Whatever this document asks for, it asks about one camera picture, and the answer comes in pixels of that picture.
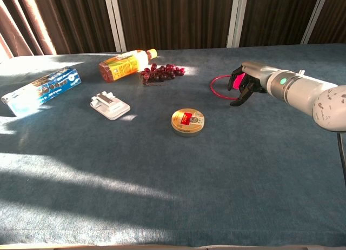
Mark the orange tea bottle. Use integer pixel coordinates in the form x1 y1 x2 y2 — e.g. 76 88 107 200
98 49 158 84

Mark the thin red ring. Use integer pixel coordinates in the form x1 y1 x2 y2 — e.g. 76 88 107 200
210 75 239 100

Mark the blue-green table cloth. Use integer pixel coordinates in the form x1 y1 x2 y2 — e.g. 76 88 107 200
0 43 346 248

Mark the brown curtain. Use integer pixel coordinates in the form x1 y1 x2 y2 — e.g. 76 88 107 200
0 0 57 59

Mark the pink cylinder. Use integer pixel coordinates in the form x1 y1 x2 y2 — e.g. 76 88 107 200
232 73 247 90

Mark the bunch of red grapes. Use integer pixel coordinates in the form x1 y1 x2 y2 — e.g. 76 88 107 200
138 63 186 86

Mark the round gold tin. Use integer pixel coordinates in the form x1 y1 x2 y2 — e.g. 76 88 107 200
170 107 205 138

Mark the black cable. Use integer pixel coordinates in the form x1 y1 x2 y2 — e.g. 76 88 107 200
336 132 346 186

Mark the white plastic clip device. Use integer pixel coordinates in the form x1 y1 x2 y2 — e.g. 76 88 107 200
90 91 131 121

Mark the white frame post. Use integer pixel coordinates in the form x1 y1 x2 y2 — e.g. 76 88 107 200
103 0 128 53
300 0 332 45
226 0 250 49

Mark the blue cookie box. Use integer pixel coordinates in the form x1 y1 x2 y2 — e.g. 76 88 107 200
1 66 82 118

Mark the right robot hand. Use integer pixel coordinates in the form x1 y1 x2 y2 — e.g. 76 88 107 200
227 61 279 107

